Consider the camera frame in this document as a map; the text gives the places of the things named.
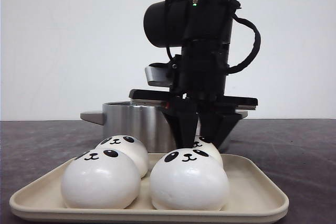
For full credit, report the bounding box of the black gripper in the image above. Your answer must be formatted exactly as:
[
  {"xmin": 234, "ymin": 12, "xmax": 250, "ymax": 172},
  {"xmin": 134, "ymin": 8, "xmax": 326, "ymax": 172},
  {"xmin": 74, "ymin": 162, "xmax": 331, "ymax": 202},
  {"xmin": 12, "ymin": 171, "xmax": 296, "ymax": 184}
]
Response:
[{"xmin": 129, "ymin": 39, "xmax": 259, "ymax": 148}]

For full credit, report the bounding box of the panda bun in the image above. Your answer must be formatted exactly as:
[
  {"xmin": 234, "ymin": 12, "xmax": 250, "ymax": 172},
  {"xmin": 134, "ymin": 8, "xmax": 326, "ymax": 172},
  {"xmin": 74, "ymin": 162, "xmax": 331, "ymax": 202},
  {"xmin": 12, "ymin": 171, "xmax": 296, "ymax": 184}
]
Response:
[
  {"xmin": 150, "ymin": 148, "xmax": 229, "ymax": 210},
  {"xmin": 193, "ymin": 122, "xmax": 223, "ymax": 167},
  {"xmin": 61, "ymin": 149, "xmax": 141, "ymax": 209},
  {"xmin": 96, "ymin": 135, "xmax": 149, "ymax": 178}
]

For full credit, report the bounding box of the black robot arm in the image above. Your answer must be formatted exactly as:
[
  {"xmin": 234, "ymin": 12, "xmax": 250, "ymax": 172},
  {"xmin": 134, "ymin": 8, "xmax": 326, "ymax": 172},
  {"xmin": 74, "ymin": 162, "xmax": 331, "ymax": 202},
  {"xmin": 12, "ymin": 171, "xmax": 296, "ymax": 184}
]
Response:
[{"xmin": 129, "ymin": 0, "xmax": 261, "ymax": 148}]

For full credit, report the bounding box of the stainless steel steamer pot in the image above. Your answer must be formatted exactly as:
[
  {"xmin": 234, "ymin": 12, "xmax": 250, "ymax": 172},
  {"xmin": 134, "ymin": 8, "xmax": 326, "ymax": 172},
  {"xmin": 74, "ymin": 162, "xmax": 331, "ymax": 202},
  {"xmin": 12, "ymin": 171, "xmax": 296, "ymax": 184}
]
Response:
[{"xmin": 80, "ymin": 98, "xmax": 247, "ymax": 151}]

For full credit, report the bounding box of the beige rectangular tray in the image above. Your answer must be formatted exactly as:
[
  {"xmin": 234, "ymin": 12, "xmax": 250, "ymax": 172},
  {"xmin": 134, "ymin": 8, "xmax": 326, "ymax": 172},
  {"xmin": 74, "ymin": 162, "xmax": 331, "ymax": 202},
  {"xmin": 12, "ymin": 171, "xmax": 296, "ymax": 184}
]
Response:
[{"xmin": 9, "ymin": 154, "xmax": 289, "ymax": 223}]

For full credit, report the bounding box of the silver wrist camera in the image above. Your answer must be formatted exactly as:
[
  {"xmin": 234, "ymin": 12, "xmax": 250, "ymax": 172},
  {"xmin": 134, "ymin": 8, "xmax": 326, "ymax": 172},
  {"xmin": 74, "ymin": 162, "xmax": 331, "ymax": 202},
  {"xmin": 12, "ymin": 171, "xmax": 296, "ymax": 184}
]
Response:
[{"xmin": 145, "ymin": 62, "xmax": 173, "ymax": 88}]

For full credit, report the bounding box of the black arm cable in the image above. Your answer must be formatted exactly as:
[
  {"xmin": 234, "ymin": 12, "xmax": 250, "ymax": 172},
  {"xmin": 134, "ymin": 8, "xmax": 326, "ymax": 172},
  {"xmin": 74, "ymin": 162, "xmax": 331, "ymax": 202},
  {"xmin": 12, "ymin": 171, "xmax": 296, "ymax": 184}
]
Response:
[{"xmin": 227, "ymin": 15, "xmax": 262, "ymax": 74}]

